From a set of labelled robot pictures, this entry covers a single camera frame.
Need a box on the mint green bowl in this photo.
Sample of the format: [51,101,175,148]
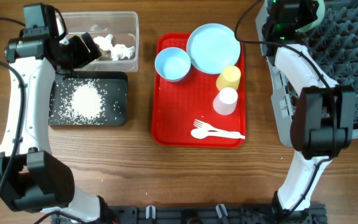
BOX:
[296,0,326,33]

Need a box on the white napkin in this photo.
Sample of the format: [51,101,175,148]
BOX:
[110,44,135,60]

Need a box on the white tissue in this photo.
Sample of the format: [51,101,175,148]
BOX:
[93,34,113,51]

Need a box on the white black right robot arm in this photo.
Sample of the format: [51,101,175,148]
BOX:
[262,0,356,220]

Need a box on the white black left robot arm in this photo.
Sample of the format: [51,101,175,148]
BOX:
[0,3,114,223]

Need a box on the grey dishwasher rack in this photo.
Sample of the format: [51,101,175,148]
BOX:
[267,1,358,147]

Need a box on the light blue plate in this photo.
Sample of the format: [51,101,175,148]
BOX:
[186,23,241,75]

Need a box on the yellow plastic cup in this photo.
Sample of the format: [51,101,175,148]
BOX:
[216,65,241,90]

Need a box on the white plastic cup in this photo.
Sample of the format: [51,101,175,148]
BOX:
[213,87,238,115]

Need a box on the light blue bowl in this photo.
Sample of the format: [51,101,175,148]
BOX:
[154,47,191,82]

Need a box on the white plastic fork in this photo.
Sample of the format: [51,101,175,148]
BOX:
[193,119,245,139]

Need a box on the red serving tray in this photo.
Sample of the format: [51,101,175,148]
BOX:
[152,32,247,148]

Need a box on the white plastic spoon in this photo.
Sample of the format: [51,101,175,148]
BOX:
[191,128,245,139]

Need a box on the clear plastic bin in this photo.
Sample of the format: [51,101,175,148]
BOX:
[57,11,139,72]

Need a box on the black tray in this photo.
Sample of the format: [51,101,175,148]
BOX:
[48,71,129,127]

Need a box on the pile of white rice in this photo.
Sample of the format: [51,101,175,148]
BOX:
[50,79,121,125]

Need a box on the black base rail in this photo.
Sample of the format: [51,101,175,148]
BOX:
[50,203,328,224]

